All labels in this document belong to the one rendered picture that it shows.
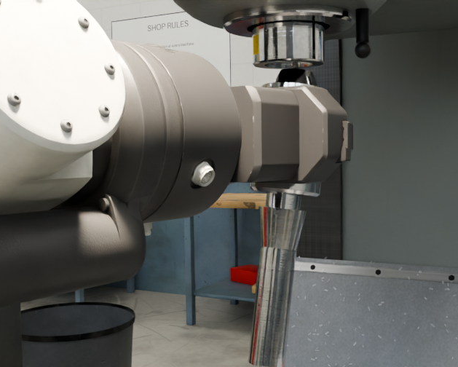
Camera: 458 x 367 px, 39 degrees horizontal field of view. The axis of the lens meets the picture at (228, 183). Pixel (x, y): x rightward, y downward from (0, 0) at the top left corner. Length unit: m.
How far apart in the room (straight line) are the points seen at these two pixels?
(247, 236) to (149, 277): 1.04
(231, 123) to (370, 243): 0.52
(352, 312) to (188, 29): 4.82
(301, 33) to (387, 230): 0.43
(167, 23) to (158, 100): 5.35
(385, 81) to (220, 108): 0.51
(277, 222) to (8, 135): 0.24
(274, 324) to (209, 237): 4.95
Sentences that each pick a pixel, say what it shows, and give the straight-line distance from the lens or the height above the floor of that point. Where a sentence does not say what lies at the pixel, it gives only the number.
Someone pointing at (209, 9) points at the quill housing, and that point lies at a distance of 0.41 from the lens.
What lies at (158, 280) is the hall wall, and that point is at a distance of 5.71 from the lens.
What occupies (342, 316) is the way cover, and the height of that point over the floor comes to 1.02.
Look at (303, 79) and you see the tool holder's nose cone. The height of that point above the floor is 1.27.
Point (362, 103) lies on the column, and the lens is 0.81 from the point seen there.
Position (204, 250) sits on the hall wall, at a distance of 5.41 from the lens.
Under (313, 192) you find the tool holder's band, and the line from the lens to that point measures 0.42.
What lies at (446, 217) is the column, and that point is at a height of 1.14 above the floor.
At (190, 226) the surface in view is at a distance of 4.52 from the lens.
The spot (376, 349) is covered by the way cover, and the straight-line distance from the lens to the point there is 0.78.
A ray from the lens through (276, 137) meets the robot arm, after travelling 0.34.
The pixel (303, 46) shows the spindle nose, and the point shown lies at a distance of 0.42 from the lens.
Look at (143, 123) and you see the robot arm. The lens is 0.27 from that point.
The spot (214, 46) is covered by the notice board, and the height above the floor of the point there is 2.06.
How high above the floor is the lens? 1.22
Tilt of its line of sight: 3 degrees down
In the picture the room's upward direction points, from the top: 1 degrees counter-clockwise
